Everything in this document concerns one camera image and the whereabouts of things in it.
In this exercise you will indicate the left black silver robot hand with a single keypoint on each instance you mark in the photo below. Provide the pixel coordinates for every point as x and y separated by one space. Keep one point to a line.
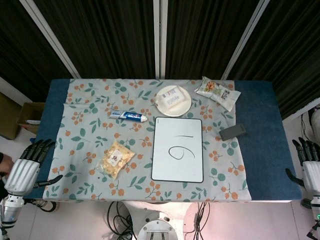
21 175

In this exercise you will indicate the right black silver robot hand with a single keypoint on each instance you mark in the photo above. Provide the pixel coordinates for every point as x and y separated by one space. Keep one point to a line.
312 175

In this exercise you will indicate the dark grey whiteboard eraser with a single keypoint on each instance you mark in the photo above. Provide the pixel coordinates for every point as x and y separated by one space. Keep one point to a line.
232 132

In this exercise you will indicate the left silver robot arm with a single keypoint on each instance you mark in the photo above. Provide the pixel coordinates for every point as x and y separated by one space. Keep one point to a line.
10 210

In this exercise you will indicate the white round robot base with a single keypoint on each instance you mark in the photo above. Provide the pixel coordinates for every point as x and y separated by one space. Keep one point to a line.
157 230

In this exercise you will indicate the white whiteboard black rim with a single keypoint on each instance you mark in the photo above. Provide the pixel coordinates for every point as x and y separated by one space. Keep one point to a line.
177 162

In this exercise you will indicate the person in dark clothing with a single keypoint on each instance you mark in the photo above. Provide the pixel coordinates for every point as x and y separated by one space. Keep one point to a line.
5 162

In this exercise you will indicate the white black sneaker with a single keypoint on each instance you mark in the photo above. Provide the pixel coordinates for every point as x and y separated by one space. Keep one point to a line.
48 206

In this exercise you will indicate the large brown cardboard box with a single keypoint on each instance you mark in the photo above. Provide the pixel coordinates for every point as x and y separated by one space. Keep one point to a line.
8 117

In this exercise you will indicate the small open cardboard box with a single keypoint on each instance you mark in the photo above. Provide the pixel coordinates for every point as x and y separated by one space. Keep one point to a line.
27 113

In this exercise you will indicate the blue table cover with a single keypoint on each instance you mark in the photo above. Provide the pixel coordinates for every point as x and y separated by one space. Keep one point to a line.
265 120

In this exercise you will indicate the floral grey tablecloth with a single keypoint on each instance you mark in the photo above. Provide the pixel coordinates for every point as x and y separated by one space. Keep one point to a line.
82 130

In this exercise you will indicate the clear bag yellow snacks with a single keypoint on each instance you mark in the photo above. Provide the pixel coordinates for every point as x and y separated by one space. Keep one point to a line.
116 160

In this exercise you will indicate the blue white toothpaste tube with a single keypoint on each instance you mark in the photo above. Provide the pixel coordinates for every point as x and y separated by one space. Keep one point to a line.
127 115

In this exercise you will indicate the black pleated curtain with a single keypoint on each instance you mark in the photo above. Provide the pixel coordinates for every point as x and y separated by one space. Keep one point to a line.
205 37
105 37
292 50
20 50

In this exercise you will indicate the white green snack bag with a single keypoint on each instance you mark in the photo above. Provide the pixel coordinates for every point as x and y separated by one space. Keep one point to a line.
217 92

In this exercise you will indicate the white round plate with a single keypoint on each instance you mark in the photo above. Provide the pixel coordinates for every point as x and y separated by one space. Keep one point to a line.
163 108

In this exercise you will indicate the white wrapped packet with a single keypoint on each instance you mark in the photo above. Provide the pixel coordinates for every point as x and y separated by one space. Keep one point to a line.
173 97

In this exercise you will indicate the white metal frame post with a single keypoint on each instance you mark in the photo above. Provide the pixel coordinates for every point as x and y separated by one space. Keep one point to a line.
160 37
52 37
243 40

